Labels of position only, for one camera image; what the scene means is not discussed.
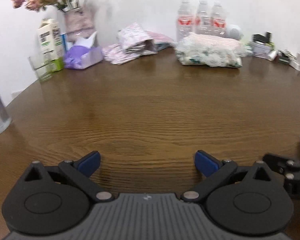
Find white lace pink garment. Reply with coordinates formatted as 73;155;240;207
175;33;245;59

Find pink folded clothes stack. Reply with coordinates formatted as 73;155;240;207
146;31;177;51

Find white small bottle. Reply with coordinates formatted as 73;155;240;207
267;50;279;62

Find green white small boxes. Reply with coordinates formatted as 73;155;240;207
244;41;254;56

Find small black box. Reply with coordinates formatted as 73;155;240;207
252;32;272;44

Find cream floral folded cloth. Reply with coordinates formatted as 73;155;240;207
176;53;242;68

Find clear drinking glass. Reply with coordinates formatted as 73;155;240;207
28;53;52;82

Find purple tissue box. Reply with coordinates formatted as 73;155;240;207
63;31;104;70

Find white green milk carton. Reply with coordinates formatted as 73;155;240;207
37;18;64;72

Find white round robot speaker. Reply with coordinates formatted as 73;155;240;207
225;24;243;41

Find pink patterned storage bag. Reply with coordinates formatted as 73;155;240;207
101;22;159;65

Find pink wrapped flower vase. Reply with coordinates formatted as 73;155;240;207
64;7;96;42

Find right clear water bottle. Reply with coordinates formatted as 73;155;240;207
210;2;226;37

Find clear water bottle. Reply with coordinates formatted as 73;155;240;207
176;0;194;42
210;2;226;37
194;0;211;35

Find middle clear water bottle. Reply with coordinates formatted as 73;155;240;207
194;0;211;35

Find left clear water bottle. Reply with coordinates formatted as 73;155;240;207
176;0;194;42

